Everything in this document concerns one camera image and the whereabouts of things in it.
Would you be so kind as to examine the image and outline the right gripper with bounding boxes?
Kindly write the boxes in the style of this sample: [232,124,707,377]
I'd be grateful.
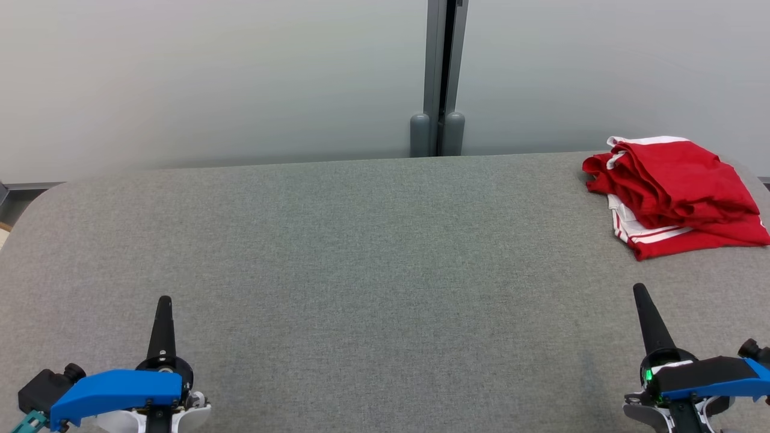
[623,283,735,433]

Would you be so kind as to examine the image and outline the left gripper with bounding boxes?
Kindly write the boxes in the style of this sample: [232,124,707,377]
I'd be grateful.
[90,295,212,433]

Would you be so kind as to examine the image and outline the red jersey with number print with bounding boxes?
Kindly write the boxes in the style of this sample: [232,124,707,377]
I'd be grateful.
[607,193,770,262]

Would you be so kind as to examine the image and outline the red shorts with white trim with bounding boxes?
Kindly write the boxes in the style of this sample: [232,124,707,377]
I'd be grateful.
[581,135,762,230]

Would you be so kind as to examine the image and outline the blue right camera mount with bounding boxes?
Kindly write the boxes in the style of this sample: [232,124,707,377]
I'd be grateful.
[652,355,770,403]

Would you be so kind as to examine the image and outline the teal left cable connector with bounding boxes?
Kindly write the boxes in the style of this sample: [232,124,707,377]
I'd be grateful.
[8,410,49,433]

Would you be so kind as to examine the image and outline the grey partition base rail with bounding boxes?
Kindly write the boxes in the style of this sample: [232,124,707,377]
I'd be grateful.
[0,180,64,227]

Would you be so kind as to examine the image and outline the grey partition post with feet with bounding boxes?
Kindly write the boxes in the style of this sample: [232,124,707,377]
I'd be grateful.
[409,0,470,158]

